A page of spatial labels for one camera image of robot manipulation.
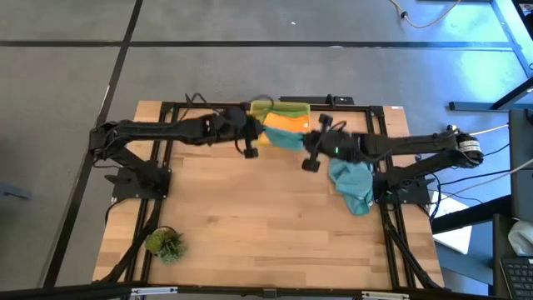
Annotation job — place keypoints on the light blue microfiber towel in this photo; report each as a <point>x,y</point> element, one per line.
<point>354,183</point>

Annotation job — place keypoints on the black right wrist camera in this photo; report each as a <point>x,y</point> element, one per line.
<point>313,142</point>

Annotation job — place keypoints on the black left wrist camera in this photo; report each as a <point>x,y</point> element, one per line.
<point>257,129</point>

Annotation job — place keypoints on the white cloth bag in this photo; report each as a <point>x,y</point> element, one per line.
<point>522,237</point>

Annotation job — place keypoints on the small green moss plant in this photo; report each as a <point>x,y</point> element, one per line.
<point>164,246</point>

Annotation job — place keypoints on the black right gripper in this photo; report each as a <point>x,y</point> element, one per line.
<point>339,148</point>

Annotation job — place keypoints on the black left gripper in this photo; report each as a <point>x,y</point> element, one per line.
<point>233,125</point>

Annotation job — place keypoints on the orange microfiber towel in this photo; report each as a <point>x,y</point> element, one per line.
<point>287,122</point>

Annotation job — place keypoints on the black aluminium table frame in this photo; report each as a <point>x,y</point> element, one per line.
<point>389,250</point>

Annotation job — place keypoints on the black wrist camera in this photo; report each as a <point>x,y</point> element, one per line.
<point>257,129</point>
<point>313,142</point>

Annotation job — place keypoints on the black keyboard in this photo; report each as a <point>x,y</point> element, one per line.
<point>518,277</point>

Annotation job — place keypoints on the white paper box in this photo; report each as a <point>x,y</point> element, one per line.
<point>456,239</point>

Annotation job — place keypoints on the black desk leg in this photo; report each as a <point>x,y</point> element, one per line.
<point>470,106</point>

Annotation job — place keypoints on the teal microfiber towel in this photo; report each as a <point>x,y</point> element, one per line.
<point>287,139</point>

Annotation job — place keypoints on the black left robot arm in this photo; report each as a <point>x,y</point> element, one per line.
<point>166,129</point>

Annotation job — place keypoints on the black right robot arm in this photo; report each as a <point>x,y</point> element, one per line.
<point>416,143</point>

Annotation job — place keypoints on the green microfiber towel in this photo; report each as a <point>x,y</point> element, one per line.
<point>297,113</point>

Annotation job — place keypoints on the yellow translucent plastic bin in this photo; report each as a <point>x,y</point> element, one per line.
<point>256,106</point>

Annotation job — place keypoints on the yellow power plug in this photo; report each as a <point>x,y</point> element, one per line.
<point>451,128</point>

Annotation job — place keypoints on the black control box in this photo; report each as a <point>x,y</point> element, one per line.
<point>300,99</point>

